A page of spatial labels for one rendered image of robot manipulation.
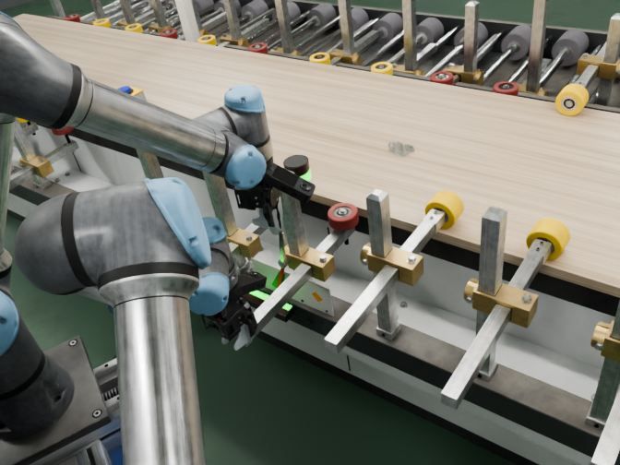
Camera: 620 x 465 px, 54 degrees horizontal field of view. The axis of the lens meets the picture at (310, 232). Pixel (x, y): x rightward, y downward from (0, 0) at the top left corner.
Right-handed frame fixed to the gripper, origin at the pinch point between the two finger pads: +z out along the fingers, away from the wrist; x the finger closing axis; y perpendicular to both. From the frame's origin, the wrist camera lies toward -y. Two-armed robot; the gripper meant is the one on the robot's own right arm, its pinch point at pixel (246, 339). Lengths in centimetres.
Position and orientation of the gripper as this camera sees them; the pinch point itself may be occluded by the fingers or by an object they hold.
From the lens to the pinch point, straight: 142.3
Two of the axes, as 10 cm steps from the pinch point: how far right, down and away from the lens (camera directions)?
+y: -5.8, 5.7, -5.8
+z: 1.4, 7.7, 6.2
